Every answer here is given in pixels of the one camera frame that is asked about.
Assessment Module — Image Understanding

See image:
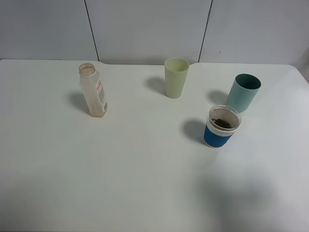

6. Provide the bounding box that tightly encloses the blue sleeved coffee cup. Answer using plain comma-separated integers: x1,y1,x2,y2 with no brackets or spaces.
204,105,241,148

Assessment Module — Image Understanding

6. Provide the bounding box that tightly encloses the clear plastic drink bottle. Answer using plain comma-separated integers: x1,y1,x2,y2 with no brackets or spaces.
79,63,108,117

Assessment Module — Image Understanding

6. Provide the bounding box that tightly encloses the pale green plastic cup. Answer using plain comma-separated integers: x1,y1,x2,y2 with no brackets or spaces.
165,58,190,99

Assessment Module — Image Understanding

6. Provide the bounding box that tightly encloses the teal plastic cup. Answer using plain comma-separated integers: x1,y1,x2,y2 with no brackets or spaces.
226,73,261,113

